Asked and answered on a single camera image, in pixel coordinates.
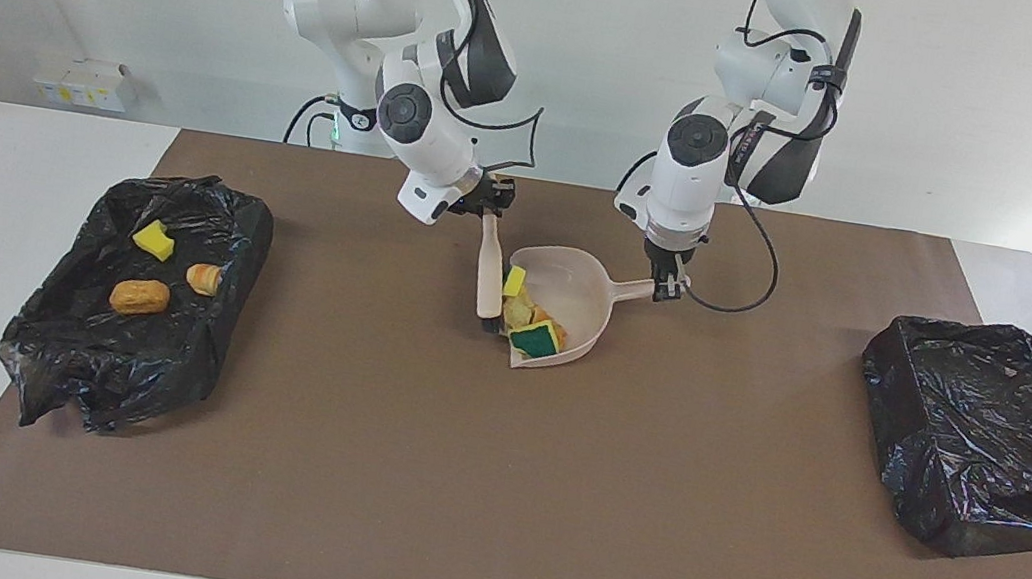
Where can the wide green yellow sponge piece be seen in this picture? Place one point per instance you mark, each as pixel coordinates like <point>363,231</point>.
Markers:
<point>534,341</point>

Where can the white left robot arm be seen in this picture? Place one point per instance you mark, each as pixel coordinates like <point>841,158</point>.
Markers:
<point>688,182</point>

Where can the brown oval sponge scrap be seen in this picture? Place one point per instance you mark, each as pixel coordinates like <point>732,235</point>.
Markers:
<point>139,297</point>

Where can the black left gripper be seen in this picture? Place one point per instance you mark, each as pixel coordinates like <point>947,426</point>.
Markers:
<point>667,255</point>

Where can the small yellow green sponge piece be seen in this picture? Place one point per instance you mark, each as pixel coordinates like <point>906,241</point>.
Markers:
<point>514,281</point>

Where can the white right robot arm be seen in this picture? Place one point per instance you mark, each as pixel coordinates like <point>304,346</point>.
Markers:
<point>425,146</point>

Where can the empty black bag-lined bin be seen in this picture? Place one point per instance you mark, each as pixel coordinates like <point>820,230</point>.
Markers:
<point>982,426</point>

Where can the pale beige scrap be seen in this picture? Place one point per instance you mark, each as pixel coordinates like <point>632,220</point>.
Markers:
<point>518,312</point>

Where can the beige hand brush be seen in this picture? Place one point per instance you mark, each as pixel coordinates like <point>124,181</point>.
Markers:
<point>490,276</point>

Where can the beige plastic dustpan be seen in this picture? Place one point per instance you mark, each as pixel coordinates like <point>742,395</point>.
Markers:
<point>577,288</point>

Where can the orange scrap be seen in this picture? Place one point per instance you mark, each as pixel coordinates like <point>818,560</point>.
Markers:
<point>554,325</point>

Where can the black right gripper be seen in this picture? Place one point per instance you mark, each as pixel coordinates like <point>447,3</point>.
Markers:
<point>473,198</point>

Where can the black bag-lined bin with flap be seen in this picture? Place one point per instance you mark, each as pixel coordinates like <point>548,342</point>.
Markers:
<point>113,354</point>

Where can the pale sponge scrap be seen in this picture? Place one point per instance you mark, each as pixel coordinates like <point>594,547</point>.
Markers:
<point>203,279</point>

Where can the brown table mat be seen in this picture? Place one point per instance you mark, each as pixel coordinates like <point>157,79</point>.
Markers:
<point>341,528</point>

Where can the plain yellow sponge piece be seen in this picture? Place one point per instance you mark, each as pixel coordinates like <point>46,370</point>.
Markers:
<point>153,240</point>

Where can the white wall boxes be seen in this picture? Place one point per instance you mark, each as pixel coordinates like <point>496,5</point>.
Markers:
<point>86,83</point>

